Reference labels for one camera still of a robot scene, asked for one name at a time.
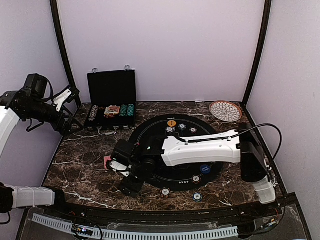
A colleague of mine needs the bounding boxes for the round black poker mat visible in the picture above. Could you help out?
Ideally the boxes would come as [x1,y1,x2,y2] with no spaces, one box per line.
[129,114,224,192]

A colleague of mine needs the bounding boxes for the orange big blind button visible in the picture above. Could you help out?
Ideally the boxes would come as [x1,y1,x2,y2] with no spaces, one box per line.
[167,119,177,128]

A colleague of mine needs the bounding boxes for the left black frame post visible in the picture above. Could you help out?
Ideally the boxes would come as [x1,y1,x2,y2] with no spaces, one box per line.
[49,0,83,106]

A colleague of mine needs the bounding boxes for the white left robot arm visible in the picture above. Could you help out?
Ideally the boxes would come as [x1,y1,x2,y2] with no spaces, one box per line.
[0,73,79,218]

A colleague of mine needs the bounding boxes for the white slotted cable duct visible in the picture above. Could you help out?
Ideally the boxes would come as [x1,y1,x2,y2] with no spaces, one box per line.
[31,213,239,240]

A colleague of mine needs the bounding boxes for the black poker chip case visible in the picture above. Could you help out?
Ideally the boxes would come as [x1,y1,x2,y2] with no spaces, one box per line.
[84,69,137,130]

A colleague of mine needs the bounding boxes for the blue chip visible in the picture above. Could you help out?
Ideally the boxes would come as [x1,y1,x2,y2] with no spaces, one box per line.
[178,123,187,131]

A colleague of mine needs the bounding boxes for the black frame post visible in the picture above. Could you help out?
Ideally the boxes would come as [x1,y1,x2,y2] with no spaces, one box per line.
[241,0,272,108]
[49,0,83,106]

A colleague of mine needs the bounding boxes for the white-blue chip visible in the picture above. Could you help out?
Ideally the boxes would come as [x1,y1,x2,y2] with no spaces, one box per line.
[166,126,176,133]

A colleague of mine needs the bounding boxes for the patterned ceramic plate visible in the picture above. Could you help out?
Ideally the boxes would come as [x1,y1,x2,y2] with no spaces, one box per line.
[209,100,242,123]

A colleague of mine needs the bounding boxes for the right black frame post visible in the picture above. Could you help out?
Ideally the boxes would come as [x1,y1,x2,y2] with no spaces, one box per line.
[241,0,272,108]

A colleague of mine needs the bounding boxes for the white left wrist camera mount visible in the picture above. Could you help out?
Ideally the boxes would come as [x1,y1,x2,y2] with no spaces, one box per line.
[52,86,80,112]

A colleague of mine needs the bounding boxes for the blue-green chip stack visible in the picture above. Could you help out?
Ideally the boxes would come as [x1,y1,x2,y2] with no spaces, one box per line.
[192,192,203,203]

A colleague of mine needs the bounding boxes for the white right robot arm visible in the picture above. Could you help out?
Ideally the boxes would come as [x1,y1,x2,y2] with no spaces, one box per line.
[105,123,276,217]

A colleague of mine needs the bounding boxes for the blue small blind button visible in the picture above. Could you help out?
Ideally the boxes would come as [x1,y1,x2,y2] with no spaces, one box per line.
[199,164,211,175]

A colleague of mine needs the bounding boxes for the red-backed playing card deck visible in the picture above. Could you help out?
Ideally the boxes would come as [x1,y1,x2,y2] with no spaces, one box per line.
[103,155,111,170]

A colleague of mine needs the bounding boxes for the red chip stack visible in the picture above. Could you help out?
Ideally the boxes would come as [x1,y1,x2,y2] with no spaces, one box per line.
[160,188,171,199]

